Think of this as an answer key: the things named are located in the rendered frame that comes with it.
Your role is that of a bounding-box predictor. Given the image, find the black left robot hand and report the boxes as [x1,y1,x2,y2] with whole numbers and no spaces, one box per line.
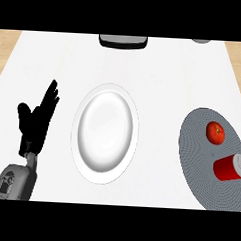
[14,77,62,160]

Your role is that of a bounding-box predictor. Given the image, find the white round plate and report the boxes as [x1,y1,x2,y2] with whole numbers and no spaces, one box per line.
[68,80,142,187]

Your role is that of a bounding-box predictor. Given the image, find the grey round placemat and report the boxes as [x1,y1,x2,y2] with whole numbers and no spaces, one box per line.
[174,106,241,213]

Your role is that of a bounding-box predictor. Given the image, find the red can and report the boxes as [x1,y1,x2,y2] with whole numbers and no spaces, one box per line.
[211,151,241,183]

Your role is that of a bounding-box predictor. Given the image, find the red tomato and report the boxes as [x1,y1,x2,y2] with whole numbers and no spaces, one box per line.
[204,120,227,146]

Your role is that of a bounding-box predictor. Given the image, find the grey round object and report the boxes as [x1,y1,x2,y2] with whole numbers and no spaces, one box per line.
[191,38,213,45]

